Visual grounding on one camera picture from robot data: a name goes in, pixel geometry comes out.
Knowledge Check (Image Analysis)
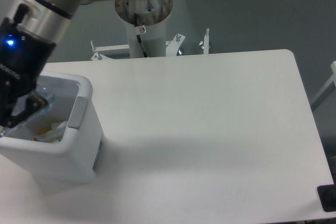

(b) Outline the black pedestal cable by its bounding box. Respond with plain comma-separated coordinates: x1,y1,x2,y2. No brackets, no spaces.
133,12,149,58

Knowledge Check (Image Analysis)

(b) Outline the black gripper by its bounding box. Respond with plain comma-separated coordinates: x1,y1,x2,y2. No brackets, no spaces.
1,18,56,128

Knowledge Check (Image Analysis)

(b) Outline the white pedestal base frame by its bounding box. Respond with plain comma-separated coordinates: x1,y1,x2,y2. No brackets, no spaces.
90,28,213,61

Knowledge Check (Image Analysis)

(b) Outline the clear plastic wrapper bag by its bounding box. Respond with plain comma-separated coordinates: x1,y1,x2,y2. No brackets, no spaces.
31,121,68,143

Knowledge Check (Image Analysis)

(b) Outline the yellow trash in can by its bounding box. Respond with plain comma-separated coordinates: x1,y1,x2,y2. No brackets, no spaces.
38,127,52,135

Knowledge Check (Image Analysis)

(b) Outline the white frame at right edge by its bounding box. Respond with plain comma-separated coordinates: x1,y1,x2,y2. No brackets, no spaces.
310,61,335,112

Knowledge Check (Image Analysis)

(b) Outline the crushed clear plastic bottle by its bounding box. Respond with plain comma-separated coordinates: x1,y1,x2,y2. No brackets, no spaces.
12,84,56,117

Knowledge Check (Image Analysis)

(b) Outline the white trash can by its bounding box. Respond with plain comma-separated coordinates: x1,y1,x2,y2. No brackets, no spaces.
1,71,103,183

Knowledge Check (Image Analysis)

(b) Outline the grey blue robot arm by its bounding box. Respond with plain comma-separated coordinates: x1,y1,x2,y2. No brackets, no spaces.
1,0,104,128

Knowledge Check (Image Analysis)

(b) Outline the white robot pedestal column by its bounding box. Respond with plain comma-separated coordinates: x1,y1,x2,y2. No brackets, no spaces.
114,0,174,58

